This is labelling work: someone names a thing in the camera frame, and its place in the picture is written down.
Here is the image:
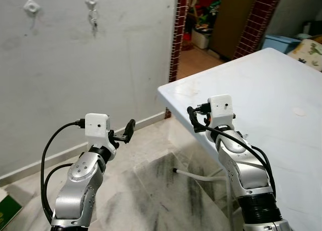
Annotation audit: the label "blue plastic bin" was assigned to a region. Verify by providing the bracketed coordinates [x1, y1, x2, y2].
[262, 35, 300, 56]

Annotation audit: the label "brown wooden board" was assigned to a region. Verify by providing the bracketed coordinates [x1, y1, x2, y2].
[208, 0, 262, 60]

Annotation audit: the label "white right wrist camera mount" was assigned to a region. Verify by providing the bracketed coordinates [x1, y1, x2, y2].
[208, 95, 235, 128]

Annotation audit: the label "dinosaur print cushion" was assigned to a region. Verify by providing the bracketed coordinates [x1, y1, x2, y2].
[287, 37, 322, 73]

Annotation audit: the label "white table leg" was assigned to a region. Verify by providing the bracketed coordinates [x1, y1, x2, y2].
[173, 167, 234, 226]

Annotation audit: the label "silver keys on ring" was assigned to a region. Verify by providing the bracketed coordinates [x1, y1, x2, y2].
[89, 9, 99, 32]

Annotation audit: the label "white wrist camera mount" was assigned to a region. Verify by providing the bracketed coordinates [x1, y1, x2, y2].
[84, 113, 111, 139]
[208, 95, 235, 128]

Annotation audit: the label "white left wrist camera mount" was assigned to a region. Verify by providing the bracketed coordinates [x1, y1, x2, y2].
[84, 113, 111, 139]

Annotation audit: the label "green printed box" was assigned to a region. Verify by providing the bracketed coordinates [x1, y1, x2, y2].
[0, 188, 23, 230]

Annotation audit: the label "red brick pillar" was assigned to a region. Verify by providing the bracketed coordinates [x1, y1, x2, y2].
[233, 0, 285, 60]
[165, 0, 190, 119]

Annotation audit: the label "white plastic table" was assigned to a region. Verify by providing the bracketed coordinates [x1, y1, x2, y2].
[157, 48, 322, 231]

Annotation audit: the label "white storage box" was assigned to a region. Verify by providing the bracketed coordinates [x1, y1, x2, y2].
[191, 29, 212, 50]

